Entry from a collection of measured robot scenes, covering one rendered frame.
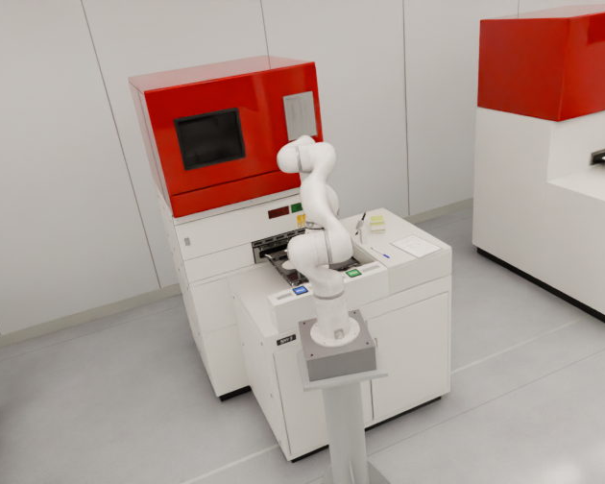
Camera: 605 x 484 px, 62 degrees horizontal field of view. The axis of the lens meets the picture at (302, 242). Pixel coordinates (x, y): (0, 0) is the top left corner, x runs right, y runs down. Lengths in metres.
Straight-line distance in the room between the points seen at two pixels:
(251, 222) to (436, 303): 1.01
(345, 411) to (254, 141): 1.29
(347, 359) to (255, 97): 1.26
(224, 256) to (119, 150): 1.56
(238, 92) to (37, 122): 1.84
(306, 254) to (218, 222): 0.93
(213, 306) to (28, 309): 1.93
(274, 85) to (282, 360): 1.26
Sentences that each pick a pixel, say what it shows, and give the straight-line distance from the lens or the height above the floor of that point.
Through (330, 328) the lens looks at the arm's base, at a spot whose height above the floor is 0.98.
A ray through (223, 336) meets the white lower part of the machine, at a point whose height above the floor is 0.47.
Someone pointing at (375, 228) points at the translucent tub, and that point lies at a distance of 2.62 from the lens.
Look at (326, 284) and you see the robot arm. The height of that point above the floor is 1.17.
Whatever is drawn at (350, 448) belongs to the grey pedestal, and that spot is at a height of 0.38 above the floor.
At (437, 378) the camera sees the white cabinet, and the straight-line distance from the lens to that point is 2.85.
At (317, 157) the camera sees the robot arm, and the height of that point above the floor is 1.55.
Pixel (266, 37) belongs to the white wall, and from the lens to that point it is 4.07.
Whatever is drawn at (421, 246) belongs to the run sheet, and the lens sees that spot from 2.47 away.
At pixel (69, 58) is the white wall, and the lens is 3.85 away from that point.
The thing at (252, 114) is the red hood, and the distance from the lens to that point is 2.45.
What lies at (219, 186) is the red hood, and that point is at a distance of 2.47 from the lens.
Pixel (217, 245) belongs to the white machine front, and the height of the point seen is 1.01.
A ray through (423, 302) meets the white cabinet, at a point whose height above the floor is 0.72.
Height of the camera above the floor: 2.08
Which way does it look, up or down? 25 degrees down
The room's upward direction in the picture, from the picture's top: 7 degrees counter-clockwise
